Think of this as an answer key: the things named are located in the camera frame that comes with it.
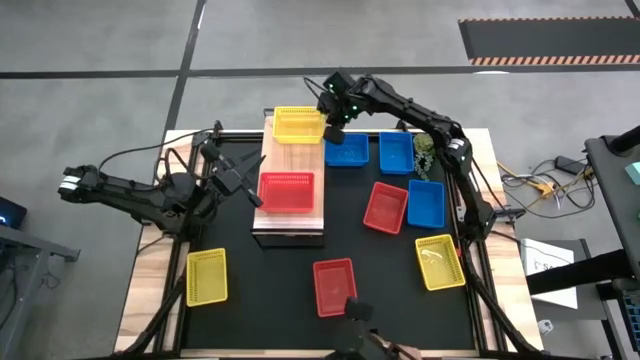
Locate black floor mat striped edge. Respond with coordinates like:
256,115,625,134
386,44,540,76
458,17,640,67

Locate gray metal desk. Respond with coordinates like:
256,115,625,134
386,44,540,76
0,223,81,346

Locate slotted storage crate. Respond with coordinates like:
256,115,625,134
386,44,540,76
622,292,640,341

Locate yellow slotted plastic basket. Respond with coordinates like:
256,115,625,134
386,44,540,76
271,105,327,146
185,247,229,308
414,233,467,292

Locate black table mat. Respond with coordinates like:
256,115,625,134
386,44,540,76
179,134,476,351

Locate black aluminium table frame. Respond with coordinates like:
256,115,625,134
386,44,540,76
112,119,546,360

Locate green artificial succulent plant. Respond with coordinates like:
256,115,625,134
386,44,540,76
412,132,441,182

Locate black pole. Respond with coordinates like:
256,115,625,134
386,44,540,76
606,124,640,155

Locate white cardboard box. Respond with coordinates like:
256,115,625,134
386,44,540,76
519,238,579,310

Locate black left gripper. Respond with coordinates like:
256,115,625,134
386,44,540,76
200,142,267,209

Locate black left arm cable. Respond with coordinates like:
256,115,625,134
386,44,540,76
98,128,216,174

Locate black device with blue light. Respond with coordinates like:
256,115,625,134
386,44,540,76
0,196,28,230

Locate black power adapter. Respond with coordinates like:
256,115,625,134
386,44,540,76
553,155,587,176

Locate wooden shelf with black frame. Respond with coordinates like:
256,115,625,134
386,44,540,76
249,108,327,250

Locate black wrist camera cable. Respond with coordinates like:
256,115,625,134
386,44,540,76
303,76,326,100

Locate black equipment stand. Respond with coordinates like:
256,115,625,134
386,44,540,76
524,248,640,360

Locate black cart top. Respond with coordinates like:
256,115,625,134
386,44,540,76
583,134,640,281

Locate red slotted plastic basket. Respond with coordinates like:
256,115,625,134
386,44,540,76
362,180,410,236
312,257,359,319
257,171,316,215

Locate blue slotted plastic basket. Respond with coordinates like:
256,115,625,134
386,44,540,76
378,130,416,176
406,178,447,230
324,132,371,168

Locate yellow extension cable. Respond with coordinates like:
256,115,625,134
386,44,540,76
496,160,596,199

